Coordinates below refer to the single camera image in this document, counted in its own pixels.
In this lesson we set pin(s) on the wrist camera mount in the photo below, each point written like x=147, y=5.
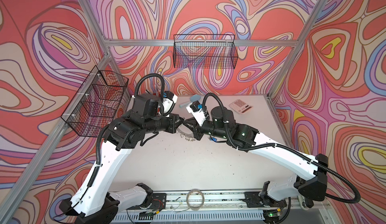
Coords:
x=196, y=109
x=169, y=102

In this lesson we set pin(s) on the aluminium frame post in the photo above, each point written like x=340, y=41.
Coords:
x=107, y=59

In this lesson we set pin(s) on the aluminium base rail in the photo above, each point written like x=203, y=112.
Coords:
x=235, y=206

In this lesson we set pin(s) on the black wire basket left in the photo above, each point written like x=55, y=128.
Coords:
x=98, y=100

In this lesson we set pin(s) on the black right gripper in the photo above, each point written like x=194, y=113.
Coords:
x=197, y=129

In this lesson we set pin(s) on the black wire basket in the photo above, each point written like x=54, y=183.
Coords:
x=98, y=100
x=212, y=51

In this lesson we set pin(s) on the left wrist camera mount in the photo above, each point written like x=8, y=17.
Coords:
x=169, y=102

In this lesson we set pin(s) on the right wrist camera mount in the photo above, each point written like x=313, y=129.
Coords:
x=196, y=109

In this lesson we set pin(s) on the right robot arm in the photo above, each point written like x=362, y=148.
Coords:
x=308, y=178

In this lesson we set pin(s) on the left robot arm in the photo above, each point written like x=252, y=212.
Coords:
x=93, y=203

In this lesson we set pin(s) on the black wire basket back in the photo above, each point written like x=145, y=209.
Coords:
x=212, y=51

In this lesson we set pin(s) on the light blue spatula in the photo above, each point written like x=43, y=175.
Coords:
x=193, y=98

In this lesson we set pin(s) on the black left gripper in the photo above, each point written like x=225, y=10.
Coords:
x=173, y=118

